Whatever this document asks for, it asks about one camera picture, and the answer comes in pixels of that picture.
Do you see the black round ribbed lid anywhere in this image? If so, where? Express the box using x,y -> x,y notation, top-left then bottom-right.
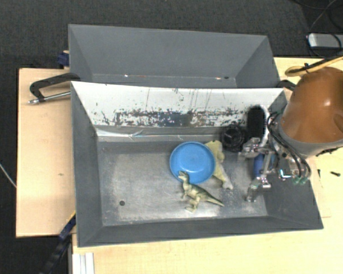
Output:
220,124 -> 247,153

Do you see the blue cylinder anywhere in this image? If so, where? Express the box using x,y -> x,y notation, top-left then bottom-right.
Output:
252,153 -> 265,180

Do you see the black cylinder on white bracket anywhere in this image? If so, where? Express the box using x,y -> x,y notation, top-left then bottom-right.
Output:
246,103 -> 272,148

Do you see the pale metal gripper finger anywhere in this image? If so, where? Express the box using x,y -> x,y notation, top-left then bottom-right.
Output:
238,136 -> 267,158
244,176 -> 273,203

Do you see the green toy dinosaur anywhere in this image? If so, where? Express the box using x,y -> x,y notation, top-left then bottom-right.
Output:
177,170 -> 225,214

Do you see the pale cardboard board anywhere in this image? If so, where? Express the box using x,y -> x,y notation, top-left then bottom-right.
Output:
15,67 -> 77,238

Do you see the pale yellow-green cloth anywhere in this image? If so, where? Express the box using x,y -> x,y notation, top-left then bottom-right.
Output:
204,139 -> 234,191

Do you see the blue plastic bowl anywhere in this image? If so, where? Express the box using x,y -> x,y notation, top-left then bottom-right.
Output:
169,141 -> 217,185

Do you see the grey metal bin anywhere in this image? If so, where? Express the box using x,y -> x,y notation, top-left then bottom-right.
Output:
67,23 -> 325,248

